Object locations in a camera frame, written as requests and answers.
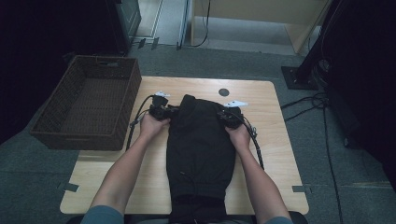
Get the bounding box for person's left hand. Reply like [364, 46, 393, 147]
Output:
[138, 112, 172, 142]

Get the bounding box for black stand with base plate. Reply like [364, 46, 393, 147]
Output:
[280, 0, 344, 91]

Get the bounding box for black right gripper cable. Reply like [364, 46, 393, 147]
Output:
[232, 111, 266, 172]

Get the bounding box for black hanging cable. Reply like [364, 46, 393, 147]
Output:
[188, 0, 212, 49]

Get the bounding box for brown woven basket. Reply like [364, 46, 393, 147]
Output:
[30, 55, 143, 152]

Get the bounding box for white metal rail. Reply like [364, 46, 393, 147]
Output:
[177, 0, 191, 51]

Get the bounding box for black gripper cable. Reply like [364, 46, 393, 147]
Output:
[232, 111, 266, 172]
[125, 93, 156, 151]

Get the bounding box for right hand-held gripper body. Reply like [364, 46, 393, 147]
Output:
[217, 99, 249, 131]

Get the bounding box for black pants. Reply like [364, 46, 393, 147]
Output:
[165, 93, 237, 224]

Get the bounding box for black curtain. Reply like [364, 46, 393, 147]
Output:
[323, 0, 396, 194]
[0, 0, 120, 146]

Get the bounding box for dark cabinet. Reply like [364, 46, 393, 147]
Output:
[104, 0, 143, 56]

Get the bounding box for person's right hand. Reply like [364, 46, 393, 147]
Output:
[224, 121, 252, 152]

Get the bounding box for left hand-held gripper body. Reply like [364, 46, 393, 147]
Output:
[148, 90, 172, 122]

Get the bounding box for black chair armrest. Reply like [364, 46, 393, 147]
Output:
[288, 211, 309, 224]

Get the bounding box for long black floor cable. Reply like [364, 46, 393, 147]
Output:
[321, 102, 344, 224]

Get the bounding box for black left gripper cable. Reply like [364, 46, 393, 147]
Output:
[125, 93, 156, 151]

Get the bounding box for person's grey-blue shirt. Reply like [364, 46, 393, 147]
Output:
[79, 204, 294, 224]

